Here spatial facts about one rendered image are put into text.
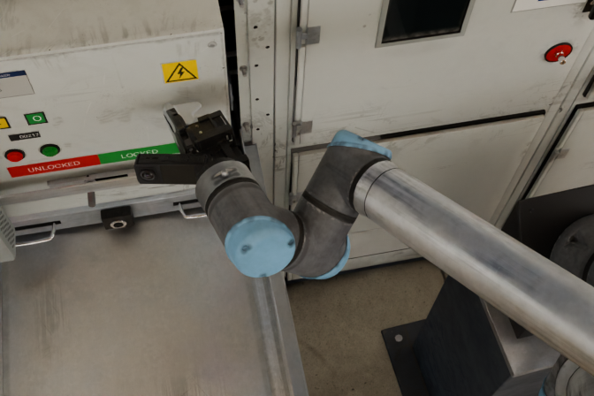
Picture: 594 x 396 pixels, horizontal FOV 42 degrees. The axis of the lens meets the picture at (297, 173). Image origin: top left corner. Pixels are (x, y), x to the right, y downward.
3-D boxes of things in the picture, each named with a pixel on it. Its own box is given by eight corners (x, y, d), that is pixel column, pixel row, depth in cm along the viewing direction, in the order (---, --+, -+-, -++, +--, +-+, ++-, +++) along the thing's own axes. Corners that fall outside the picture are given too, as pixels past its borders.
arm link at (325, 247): (369, 230, 119) (317, 212, 110) (334, 294, 120) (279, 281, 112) (332, 202, 125) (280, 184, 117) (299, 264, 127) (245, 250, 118)
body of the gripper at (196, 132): (225, 140, 130) (254, 185, 122) (177, 158, 128) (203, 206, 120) (217, 105, 124) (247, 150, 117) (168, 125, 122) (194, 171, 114)
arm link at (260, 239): (274, 287, 112) (224, 277, 105) (240, 230, 120) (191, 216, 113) (313, 241, 109) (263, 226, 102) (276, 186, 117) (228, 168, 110)
